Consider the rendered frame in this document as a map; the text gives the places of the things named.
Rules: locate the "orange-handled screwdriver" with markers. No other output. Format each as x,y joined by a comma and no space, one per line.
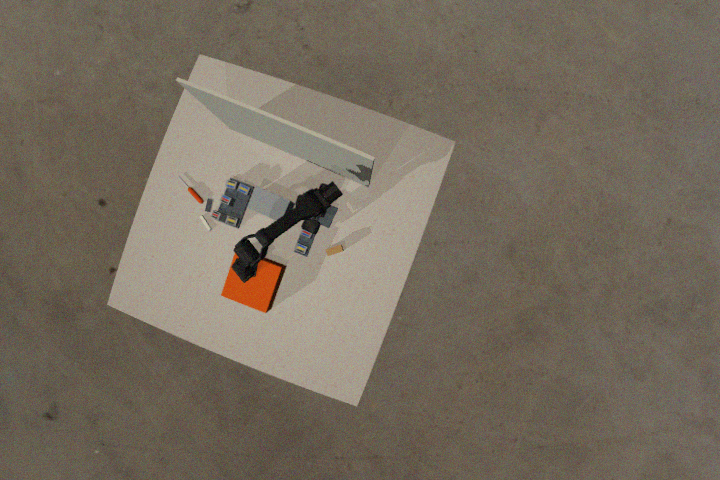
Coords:
193,192

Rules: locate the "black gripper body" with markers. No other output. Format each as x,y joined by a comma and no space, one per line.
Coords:
312,226

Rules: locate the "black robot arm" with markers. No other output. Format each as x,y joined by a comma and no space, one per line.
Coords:
311,203

